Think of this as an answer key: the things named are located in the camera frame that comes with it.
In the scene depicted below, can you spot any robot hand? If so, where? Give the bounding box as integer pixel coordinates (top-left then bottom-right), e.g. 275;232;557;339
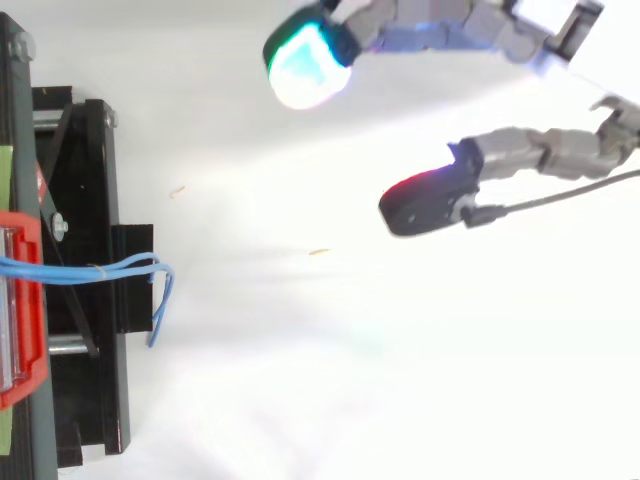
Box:
262;0;640;239

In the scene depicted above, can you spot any black stand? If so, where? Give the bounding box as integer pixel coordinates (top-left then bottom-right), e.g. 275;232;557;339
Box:
0;12;155;480

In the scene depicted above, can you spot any red bin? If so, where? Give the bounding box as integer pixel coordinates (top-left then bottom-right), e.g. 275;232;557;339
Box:
0;210;50;412

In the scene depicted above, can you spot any thin black cable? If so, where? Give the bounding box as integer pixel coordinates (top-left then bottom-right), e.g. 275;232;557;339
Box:
462;169;640;230

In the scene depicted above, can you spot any blue cable bundle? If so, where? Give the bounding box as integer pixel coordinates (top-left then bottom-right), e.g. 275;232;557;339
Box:
0;252;177;349

